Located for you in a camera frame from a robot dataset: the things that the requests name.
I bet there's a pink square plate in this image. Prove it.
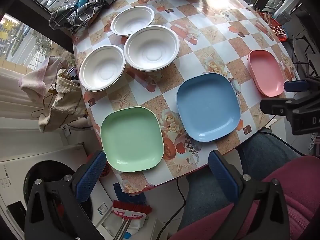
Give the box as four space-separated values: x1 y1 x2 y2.
247 50 284 98

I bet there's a blue square plate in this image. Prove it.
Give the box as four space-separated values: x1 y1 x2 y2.
176 73 241 142

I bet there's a green square plate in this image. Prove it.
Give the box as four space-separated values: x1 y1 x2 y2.
100 106 164 173

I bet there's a white bowl large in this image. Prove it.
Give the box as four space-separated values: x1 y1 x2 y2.
123 25 180 72

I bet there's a white bowl small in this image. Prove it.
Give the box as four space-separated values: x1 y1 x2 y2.
111 6 155 37

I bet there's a white washing machine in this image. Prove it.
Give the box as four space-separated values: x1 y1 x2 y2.
1 145 112 239

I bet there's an orange basket with sticks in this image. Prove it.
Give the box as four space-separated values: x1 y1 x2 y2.
255 8 287 42

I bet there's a red white brush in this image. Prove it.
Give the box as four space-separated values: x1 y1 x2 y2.
112 200 152 239

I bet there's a beige cloth bag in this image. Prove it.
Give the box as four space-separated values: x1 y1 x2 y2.
39 69 91 132

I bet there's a pink white towel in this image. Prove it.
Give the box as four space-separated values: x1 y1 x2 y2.
18 56 68 102

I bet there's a dark checked cloth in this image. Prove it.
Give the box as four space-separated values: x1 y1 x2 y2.
48 0 116 33

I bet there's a black cable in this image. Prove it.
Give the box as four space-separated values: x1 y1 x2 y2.
155 177 187 240

